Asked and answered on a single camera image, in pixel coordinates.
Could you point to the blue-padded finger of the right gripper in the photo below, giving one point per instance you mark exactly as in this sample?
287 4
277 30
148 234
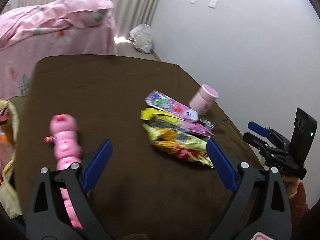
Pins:
260 130

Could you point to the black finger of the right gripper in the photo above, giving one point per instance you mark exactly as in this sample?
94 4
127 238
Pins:
256 142

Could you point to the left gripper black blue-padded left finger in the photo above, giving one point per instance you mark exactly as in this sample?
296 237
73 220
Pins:
47 217

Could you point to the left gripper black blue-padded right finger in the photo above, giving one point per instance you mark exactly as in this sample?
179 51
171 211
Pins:
258 208

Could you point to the yellow orange snack wrapper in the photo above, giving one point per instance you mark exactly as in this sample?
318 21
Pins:
179 144

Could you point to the pink cartoon candy wrapper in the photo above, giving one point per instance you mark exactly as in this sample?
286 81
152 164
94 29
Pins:
165 103

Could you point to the orange snack bag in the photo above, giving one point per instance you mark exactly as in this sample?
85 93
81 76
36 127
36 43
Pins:
7 143

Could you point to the right hand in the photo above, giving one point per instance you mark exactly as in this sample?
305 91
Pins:
291 185

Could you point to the yellow bin liner bag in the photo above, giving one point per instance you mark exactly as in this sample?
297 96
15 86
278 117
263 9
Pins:
9 196

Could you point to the pink lidded jar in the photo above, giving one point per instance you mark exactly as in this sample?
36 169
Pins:
203 99

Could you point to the pink caterpillar toy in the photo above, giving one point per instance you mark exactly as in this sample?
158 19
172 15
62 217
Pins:
64 136

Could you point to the brown table cloth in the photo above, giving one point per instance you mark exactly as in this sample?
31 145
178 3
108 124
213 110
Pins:
142 190

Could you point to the white plastic bag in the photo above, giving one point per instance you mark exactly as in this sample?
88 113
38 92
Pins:
141 38

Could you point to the pink floral bed sheet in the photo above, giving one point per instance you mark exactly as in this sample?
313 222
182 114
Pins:
18 61

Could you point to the pink floral duvet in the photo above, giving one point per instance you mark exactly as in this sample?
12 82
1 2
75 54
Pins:
22 23

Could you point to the black camera box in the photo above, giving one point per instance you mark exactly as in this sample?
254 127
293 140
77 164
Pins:
302 138

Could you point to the white wall socket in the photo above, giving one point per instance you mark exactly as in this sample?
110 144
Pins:
213 4

